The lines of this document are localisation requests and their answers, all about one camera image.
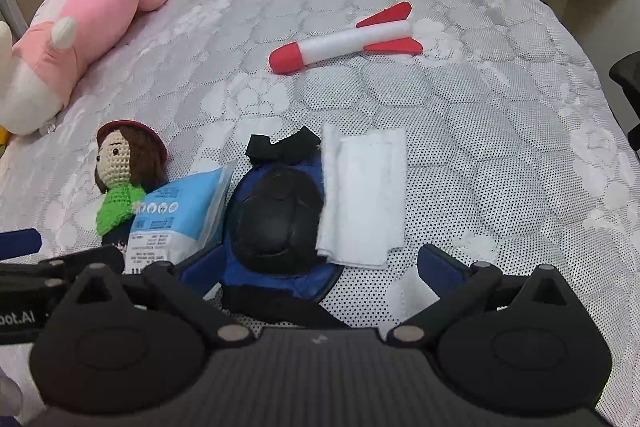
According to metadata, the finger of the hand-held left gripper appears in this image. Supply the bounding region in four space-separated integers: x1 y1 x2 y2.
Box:
0 247 125 296
0 229 42 259

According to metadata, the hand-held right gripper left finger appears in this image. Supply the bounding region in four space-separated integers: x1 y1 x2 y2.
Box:
65 249 252 349

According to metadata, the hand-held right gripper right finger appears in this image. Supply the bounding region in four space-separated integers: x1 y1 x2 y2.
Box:
386 244 577 349

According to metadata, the blue and black knee pad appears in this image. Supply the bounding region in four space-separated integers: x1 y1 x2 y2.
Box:
220 128 351 330

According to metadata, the white cloth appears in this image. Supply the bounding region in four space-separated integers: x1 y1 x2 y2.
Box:
315 122 407 269

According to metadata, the light blue wipes packet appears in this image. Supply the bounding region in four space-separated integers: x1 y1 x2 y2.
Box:
122 159 238 275

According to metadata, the crochet doll with red hat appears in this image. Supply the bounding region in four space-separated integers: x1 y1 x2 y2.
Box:
95 120 168 253

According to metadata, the pink and white plush toy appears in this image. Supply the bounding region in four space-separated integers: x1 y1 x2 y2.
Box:
0 0 173 136

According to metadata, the red and white toy rocket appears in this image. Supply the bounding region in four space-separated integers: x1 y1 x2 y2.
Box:
268 2 423 74

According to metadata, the black office chair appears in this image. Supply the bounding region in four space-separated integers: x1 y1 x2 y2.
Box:
609 55 640 152

